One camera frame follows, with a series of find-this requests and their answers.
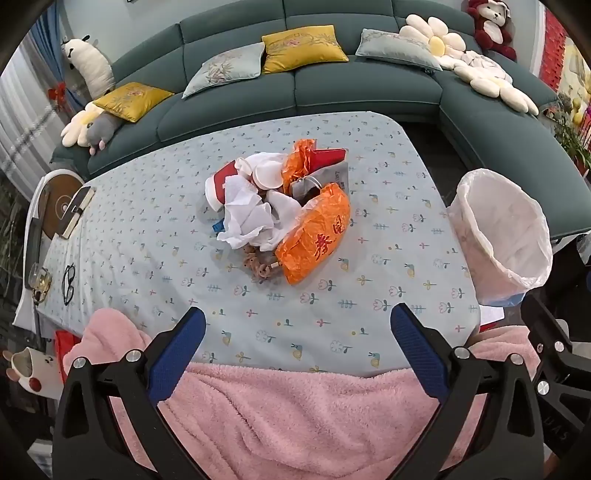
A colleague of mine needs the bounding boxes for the red paper bag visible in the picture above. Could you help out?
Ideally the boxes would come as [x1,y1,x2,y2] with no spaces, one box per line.
[309,148,347,175]

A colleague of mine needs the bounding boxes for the red wall decoration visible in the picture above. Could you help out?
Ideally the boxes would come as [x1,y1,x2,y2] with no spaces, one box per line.
[538,9,591,95]

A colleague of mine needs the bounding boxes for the white animal mug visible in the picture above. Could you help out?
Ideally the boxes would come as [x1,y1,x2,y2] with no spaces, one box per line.
[2,347,64,398]

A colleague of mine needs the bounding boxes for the grey plastic package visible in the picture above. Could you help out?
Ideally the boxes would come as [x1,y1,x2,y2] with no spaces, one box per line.
[290,159,350,204]

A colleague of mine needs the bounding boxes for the white flower cushion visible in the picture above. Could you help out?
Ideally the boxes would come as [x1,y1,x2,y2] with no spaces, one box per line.
[455,51,540,116]
[399,15,467,70]
[61,102,105,148]

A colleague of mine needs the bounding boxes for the black eyeglasses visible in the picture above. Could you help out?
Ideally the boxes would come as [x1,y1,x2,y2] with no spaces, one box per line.
[61,263,81,306]

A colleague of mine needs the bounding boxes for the clear drinking glass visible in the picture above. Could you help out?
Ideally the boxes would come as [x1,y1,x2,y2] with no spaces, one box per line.
[28,262,51,302]

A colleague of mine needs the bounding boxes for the pink fluffy blanket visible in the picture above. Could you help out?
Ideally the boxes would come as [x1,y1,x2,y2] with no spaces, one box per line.
[62,308,541,480]

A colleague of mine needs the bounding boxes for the dark notebook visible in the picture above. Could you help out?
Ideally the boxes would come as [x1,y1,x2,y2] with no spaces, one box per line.
[58,186,96,240]

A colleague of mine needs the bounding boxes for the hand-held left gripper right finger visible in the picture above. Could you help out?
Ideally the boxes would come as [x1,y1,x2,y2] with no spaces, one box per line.
[390,303,550,480]

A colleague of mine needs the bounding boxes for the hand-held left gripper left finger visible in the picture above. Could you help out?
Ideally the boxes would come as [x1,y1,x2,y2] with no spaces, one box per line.
[51,306,207,480]

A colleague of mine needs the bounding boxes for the red bow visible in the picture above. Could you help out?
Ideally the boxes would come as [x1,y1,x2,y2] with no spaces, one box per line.
[48,80,68,110]

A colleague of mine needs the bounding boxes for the white crumpled plastic bag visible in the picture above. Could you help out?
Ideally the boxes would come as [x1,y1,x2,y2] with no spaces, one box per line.
[217,178,278,252]

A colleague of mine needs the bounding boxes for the blue curtain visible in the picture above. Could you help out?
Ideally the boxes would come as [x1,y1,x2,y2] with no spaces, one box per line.
[30,14,90,116]

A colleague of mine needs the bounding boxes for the round wooden stool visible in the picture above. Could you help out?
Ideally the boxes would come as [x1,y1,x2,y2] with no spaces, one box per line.
[30,168,87,241]

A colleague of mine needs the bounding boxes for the brown nut shells pile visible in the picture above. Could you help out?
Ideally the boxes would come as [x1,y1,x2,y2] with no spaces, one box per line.
[244,244,280,280]

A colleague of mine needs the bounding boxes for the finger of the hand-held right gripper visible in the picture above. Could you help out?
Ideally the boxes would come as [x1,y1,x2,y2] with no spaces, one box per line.
[521,293,591,462]

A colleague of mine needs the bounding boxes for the white plush animal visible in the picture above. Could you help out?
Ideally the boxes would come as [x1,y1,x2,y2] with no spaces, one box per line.
[61,34,116,95]

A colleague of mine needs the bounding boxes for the yellow embroidered pillow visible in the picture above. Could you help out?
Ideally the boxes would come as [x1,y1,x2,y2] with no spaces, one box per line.
[261,25,349,75]
[95,82,175,123]

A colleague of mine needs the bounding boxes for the grey embroidered pillow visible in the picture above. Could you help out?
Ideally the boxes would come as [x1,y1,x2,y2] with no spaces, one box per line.
[181,42,266,100]
[355,28,444,72]

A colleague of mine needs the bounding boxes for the sheer white curtain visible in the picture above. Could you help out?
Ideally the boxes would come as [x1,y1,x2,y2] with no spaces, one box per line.
[0,46,61,185]

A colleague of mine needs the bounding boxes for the large orange plastic bag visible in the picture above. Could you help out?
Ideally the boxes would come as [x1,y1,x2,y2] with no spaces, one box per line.
[276,182,352,284]

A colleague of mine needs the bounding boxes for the red and white teddy bear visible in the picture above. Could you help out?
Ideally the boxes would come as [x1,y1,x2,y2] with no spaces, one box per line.
[466,0,518,61]

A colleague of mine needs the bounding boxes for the floral printed tablecloth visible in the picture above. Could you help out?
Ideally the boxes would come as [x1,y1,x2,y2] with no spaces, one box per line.
[34,111,481,372]

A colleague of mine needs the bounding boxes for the white crumpled tissue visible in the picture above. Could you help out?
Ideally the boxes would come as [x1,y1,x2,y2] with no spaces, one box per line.
[264,189,306,250]

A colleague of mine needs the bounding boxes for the blue bin with white liner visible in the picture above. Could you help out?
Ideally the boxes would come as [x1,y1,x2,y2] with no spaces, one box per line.
[445,168,554,306]

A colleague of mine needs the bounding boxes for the teal sofa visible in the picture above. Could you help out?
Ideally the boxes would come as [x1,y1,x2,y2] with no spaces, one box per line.
[50,0,585,245]

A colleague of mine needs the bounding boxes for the small orange plastic bag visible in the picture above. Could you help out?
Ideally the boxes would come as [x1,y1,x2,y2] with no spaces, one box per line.
[281,138,320,195]

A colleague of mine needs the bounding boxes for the potted plant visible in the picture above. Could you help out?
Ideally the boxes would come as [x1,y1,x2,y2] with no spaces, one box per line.
[551,92,591,171]

